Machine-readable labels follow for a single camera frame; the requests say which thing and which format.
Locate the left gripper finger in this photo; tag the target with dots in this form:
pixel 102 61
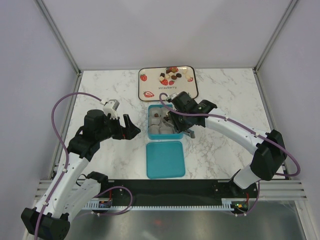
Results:
pixel 130 131
pixel 127 120

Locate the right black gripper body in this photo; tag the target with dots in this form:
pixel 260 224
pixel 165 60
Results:
pixel 181 123

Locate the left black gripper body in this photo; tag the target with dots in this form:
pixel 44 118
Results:
pixel 112 128

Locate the metal tongs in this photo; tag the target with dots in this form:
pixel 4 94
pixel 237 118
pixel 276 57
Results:
pixel 179 125

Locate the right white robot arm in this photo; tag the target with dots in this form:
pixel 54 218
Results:
pixel 267 148

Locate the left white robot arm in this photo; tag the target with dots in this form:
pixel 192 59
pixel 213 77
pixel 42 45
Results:
pixel 52 215

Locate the teal tin box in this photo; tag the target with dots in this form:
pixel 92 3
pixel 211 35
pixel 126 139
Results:
pixel 156 130

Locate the strawberry print tray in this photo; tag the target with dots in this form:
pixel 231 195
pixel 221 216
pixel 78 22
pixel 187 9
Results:
pixel 152 81

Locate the teal tin lid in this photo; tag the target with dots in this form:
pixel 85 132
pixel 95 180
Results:
pixel 165 159

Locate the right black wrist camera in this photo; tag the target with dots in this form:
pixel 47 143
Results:
pixel 183 102

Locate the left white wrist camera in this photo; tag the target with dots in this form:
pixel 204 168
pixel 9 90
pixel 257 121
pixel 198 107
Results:
pixel 110 108

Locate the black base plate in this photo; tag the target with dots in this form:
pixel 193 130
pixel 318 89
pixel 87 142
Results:
pixel 180 192

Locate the white slotted cable duct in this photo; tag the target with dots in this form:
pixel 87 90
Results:
pixel 97 205

